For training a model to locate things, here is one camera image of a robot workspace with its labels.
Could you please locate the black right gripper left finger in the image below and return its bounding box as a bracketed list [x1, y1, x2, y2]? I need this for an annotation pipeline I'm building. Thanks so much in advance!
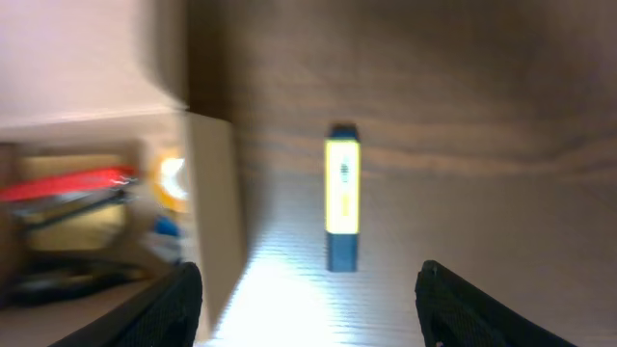
[50, 262, 202, 347]

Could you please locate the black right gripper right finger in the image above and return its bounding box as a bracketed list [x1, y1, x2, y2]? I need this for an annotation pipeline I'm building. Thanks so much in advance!
[415, 260, 574, 347]

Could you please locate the yellow adhesive tape roll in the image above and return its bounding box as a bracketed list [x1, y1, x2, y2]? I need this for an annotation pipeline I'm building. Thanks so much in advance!
[148, 147, 189, 213]

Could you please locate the cardboard box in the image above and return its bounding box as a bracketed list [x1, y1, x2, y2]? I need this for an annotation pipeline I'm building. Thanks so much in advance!
[1, 0, 246, 346]

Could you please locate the red black stapler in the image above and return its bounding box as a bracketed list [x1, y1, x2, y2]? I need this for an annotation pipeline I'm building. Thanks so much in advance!
[1, 166, 138, 232]

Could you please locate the yellow blue highlighter pen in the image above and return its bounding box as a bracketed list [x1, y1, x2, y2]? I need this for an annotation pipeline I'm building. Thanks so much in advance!
[324, 123, 362, 273]

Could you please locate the white blue staples box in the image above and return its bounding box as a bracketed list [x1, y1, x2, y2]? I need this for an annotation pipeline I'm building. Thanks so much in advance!
[142, 215, 183, 266]

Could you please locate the black correction tape dispenser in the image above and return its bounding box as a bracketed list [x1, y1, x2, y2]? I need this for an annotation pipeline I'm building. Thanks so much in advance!
[7, 258, 148, 307]

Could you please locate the yellow sticky note pad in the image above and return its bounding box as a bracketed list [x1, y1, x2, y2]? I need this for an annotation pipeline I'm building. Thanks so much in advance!
[14, 154, 126, 252]

